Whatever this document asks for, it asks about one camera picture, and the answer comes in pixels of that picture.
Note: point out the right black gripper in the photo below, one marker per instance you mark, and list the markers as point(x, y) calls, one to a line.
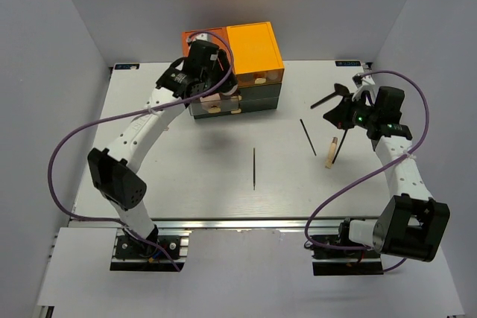
point(339, 115)

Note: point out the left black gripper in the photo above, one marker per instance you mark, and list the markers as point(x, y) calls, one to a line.
point(224, 65)

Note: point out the clear yellow box drawer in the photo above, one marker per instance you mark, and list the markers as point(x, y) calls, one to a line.
point(260, 78)

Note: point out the thin black brush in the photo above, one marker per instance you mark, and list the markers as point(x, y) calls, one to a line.
point(308, 136)
point(254, 168)
point(340, 146)

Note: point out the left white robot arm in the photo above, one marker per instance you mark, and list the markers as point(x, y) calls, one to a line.
point(114, 169)

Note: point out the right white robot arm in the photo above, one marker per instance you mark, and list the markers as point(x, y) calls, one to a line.
point(413, 222)

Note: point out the black fan brush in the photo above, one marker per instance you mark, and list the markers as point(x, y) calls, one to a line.
point(339, 90)

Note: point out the dark orange drawer box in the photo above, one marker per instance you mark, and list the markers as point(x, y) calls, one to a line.
point(221, 32)

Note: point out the right beige concealer tube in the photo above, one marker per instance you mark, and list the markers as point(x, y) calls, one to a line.
point(331, 153)

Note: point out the yellow drawer box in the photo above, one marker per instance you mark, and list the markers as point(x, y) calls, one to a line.
point(254, 47)

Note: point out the dark teal drawer cabinet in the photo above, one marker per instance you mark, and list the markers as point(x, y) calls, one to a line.
point(259, 98)

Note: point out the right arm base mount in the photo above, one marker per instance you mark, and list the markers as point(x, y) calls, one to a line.
point(336, 262)

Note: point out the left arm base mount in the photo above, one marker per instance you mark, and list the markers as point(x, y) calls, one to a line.
point(131, 255)

